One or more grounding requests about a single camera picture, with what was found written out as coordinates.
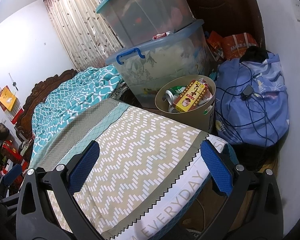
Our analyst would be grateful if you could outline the blue-lidded clear storage bin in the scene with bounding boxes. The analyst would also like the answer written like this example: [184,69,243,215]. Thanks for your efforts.
[106,20,212,108]

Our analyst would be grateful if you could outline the leaf patterned curtain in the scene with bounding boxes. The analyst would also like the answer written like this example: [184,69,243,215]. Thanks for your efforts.
[44,0,122,72]

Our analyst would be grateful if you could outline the teal-lidded clear storage bin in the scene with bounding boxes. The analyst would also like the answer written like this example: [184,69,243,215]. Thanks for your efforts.
[96,0,195,48]

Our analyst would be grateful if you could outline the red gift boxes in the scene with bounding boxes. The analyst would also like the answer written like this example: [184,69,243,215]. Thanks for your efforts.
[0,140,29,171]

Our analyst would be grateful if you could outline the round beige trash bin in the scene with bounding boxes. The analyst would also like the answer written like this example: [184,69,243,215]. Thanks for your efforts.
[154,75,216,133]

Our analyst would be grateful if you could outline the dark wooden door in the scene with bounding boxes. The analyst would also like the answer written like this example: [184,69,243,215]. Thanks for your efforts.
[180,0,266,55]

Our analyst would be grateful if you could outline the red yellow wall calendar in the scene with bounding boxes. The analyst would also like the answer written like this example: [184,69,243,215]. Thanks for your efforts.
[0,86,24,125]

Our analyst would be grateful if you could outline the beige chevron bed quilt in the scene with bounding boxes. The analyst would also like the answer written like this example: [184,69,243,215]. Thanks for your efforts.
[30,99,204,239]

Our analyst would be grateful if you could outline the blue cloth bundle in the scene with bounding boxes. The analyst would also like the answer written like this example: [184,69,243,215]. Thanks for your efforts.
[215,53,289,147]

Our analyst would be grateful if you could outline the green aluminium can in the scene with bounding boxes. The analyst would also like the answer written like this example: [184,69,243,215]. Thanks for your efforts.
[165,86,186,105]

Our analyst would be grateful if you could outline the carved dark wooden headboard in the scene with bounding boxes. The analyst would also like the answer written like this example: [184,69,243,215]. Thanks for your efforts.
[15,69,77,141]

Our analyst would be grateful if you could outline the yellow red medicine box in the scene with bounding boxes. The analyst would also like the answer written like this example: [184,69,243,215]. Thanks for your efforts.
[173,80,209,113]

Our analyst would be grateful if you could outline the white lettered mattress edge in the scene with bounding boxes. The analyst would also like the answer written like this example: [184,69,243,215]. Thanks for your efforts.
[112,132,238,239]

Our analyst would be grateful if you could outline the orange red gift bag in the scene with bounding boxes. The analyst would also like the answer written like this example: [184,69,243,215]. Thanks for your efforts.
[207,31,258,60]

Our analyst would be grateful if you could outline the teal patterned blanket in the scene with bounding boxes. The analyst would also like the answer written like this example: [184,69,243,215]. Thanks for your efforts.
[31,64,123,163]

